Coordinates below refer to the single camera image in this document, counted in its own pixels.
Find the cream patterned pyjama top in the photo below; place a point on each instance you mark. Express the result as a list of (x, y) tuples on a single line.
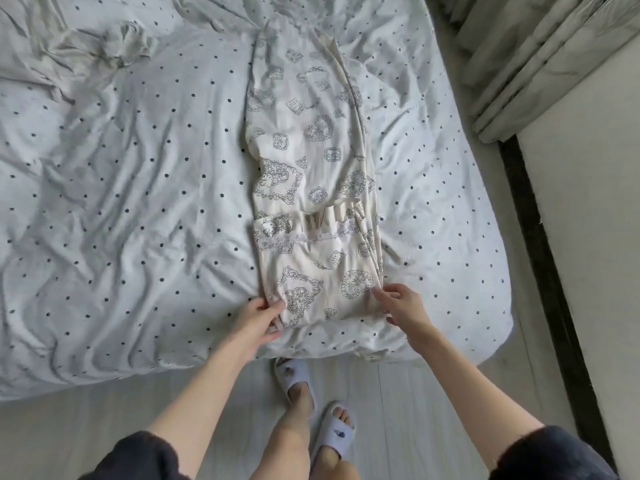
[(310, 175)]

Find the person's black right sleeve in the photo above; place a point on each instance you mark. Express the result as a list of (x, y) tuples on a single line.
[(555, 457)]

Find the person's right hand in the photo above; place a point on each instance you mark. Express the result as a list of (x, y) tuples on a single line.
[(408, 313)]

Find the striped beige curtain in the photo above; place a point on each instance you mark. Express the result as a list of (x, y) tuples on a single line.
[(540, 55)]

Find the person's black sleeve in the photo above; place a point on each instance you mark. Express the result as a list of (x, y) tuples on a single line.
[(555, 457), (135, 460)]

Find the white dotted bed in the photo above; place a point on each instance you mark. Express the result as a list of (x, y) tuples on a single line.
[(130, 215)]

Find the beige textured pajama pants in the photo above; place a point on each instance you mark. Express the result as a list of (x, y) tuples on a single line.
[(60, 45)]

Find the person's left hand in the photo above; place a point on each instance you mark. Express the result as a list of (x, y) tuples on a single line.
[(255, 325)]

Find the person's left forearm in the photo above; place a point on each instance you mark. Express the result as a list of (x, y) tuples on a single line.
[(200, 410)]

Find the person's lower leg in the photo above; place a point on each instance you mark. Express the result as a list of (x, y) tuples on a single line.
[(285, 445), (335, 470)]

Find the person's right forearm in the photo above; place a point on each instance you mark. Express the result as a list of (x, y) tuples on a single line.
[(480, 400)]

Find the white slipper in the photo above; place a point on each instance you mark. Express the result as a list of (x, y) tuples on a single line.
[(292, 377), (335, 435)]

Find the person's black left sleeve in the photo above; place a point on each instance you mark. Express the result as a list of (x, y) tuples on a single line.
[(135, 460)]

